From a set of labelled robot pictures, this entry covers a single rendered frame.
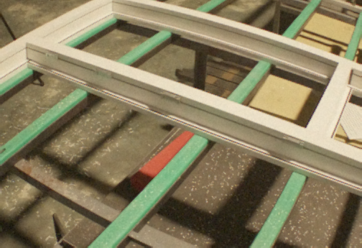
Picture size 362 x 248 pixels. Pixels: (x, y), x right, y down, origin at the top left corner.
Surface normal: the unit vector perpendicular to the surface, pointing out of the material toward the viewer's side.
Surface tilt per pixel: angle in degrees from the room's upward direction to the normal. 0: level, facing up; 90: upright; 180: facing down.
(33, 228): 0
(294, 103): 0
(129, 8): 90
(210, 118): 90
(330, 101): 0
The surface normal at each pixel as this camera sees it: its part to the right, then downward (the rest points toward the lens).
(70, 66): -0.52, 0.47
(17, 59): 0.85, 0.32
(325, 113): 0.04, -0.83
